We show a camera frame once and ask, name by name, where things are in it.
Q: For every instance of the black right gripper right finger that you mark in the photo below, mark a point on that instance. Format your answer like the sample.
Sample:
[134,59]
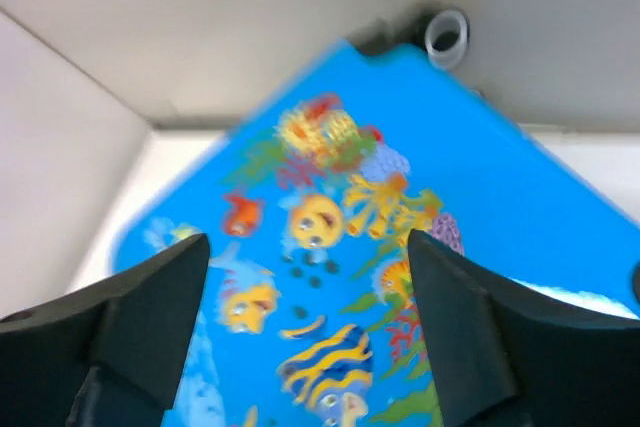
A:
[503,354]

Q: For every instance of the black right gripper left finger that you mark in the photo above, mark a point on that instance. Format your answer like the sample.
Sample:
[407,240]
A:
[109,354]

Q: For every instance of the blue kids suitcase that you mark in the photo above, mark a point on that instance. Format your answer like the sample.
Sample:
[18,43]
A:
[308,316]

